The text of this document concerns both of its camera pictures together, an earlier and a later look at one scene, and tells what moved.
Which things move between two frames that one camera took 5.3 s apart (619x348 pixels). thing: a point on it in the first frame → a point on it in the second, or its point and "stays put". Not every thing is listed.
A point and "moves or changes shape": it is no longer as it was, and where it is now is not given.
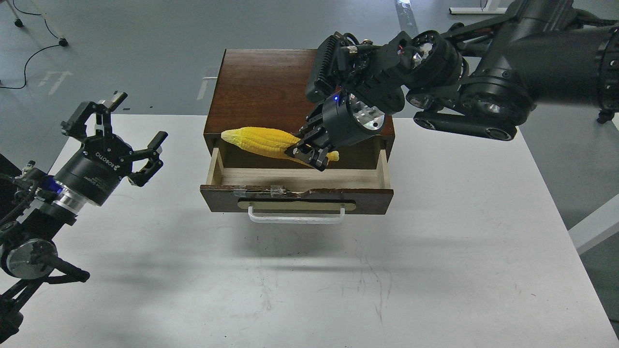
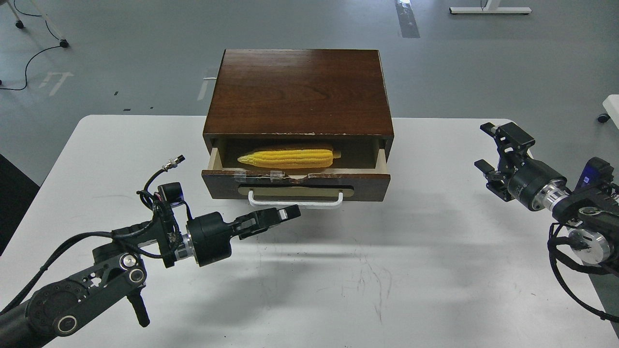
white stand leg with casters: [19, 22] stays put
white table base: [490, 9] stays put
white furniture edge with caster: [604, 115] stays put
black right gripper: [346, 120] → [533, 181]
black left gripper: [94, 172] → [211, 234]
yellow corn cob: [271, 141] → [291, 158]
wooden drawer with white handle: [275, 188] moves or changes shape
